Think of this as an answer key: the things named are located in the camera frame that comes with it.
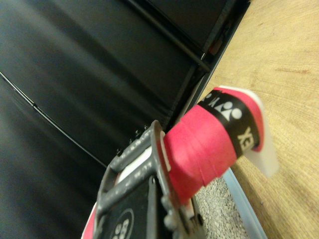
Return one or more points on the black curtain stand pole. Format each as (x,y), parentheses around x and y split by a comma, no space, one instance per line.
(174,37)

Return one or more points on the blue litter tray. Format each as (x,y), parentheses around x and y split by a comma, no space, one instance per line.
(216,204)

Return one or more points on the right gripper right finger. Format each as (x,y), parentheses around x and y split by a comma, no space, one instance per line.
(179,216)

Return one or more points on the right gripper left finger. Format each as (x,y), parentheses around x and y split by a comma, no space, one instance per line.
(129,149)

